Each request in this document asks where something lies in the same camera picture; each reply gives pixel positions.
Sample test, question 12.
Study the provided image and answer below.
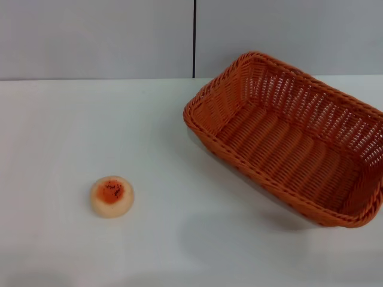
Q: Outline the orange woven plastic basket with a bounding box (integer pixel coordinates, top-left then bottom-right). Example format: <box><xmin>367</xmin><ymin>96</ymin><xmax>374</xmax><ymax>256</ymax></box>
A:
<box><xmin>183</xmin><ymin>51</ymin><xmax>383</xmax><ymax>230</ymax></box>

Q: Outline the round bread bun orange top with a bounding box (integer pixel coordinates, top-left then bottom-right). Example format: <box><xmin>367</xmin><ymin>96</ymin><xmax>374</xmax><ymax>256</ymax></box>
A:
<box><xmin>90</xmin><ymin>175</ymin><xmax>134</xmax><ymax>220</ymax></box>

